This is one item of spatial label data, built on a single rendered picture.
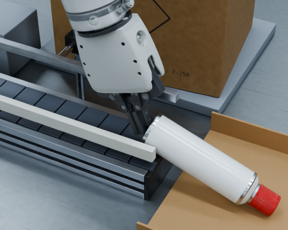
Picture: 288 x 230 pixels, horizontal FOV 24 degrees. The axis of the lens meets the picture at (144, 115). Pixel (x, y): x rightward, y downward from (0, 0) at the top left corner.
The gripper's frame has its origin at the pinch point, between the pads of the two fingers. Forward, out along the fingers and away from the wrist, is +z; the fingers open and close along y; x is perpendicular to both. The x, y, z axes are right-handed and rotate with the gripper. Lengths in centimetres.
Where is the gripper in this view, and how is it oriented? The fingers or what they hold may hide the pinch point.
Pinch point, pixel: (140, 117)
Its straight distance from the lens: 93.9
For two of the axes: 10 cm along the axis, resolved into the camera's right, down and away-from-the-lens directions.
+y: -8.4, -0.1, 5.5
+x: -4.5, 5.7, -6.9
